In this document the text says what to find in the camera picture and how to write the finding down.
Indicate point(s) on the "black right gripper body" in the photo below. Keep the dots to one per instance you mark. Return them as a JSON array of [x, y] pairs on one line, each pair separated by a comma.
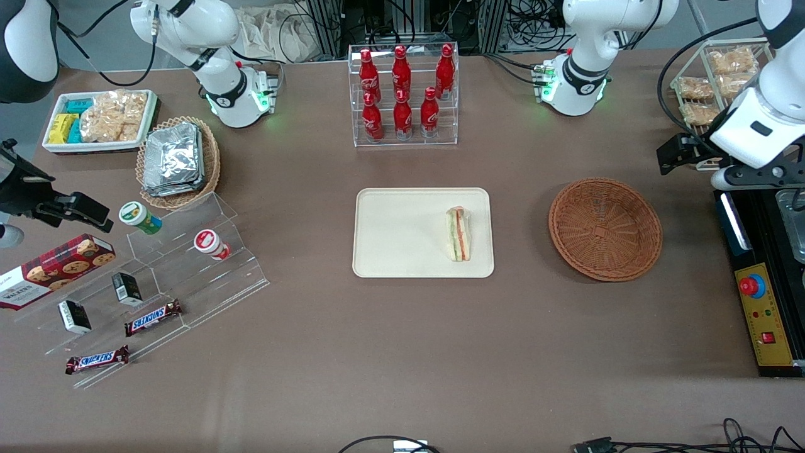
[[19, 189]]

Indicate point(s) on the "triangular sandwich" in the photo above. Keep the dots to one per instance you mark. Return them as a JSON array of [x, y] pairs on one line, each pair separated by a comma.
[[459, 234]]

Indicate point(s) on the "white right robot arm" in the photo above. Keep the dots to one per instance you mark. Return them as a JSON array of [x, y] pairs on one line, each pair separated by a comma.
[[220, 94]]

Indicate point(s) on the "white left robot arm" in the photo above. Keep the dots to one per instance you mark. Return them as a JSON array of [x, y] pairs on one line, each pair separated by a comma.
[[582, 82]]

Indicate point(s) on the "dark brown round wicker basket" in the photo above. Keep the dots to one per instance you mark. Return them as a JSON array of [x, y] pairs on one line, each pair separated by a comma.
[[604, 229]]

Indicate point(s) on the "light tan wicker basket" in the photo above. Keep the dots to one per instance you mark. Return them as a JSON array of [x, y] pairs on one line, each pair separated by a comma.
[[210, 170]]

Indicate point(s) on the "cream plastic serving tray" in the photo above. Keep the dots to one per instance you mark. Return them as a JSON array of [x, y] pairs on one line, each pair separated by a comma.
[[402, 233]]

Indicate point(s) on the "wrapped bread pack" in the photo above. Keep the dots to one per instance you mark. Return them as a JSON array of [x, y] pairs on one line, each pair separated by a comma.
[[732, 60], [732, 87], [699, 114], [695, 88]]

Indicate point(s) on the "green yoghurt cup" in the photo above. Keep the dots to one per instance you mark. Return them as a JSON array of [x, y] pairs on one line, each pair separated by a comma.
[[139, 218]]

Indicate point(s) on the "red tartan cookie box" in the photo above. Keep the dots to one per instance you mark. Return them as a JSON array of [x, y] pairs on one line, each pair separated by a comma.
[[56, 270]]

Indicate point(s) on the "white rectangular dish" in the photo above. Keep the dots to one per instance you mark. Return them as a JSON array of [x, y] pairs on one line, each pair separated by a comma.
[[94, 146]]

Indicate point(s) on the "yellow snack pack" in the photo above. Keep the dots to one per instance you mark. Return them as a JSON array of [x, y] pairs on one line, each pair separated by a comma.
[[61, 128]]

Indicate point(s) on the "teal snack pack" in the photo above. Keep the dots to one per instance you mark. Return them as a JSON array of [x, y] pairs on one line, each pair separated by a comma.
[[75, 132], [78, 106]]

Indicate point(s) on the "silver foil pack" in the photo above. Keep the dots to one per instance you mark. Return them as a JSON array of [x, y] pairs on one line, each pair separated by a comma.
[[170, 189], [173, 154]]

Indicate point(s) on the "small black box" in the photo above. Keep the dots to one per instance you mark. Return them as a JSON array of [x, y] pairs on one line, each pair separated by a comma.
[[127, 289], [74, 316]]

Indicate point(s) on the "clear bag of crackers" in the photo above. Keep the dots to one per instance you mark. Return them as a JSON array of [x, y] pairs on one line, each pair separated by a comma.
[[113, 116]]

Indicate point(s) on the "brown snickers bar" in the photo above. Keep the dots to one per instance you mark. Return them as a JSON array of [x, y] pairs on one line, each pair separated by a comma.
[[153, 318], [96, 360]]

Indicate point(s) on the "red yoghurt cup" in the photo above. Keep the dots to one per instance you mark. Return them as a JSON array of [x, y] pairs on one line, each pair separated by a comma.
[[210, 243]]

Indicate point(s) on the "clear acrylic step stand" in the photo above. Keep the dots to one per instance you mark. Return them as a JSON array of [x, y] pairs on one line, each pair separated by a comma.
[[94, 340], [214, 289]]

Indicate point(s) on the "black machine with yellow panel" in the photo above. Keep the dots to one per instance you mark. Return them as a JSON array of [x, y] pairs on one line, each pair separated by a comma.
[[764, 314]]

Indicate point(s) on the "red cola bottle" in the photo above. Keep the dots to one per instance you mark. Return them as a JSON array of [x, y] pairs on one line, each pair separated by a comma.
[[429, 114], [402, 117], [372, 119], [445, 70], [400, 70], [366, 74]]

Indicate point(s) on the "beige cloth bag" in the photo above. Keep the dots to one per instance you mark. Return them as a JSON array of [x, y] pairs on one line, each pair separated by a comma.
[[277, 34]]

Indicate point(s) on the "clear acrylic bottle rack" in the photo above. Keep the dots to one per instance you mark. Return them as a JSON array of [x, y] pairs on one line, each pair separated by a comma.
[[409, 141]]

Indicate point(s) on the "small white grey device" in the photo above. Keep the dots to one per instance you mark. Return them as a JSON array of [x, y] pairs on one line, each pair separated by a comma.
[[410, 447]]

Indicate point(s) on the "aluminium equipment frame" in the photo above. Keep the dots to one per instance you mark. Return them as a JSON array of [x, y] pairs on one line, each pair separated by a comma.
[[327, 25]]

